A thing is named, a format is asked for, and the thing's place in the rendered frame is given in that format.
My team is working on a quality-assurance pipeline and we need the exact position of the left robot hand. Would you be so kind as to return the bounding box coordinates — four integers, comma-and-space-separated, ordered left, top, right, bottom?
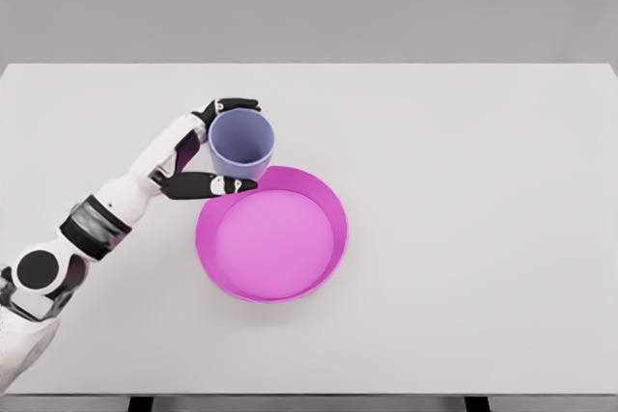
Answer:
128, 97, 262, 201

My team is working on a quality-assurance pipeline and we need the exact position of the lavender blue cup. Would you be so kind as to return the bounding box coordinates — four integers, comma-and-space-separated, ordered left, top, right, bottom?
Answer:
208, 109, 276, 180

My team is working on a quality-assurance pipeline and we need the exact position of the pink round plate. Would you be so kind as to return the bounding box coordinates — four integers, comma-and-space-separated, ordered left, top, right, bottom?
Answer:
194, 165, 350, 305

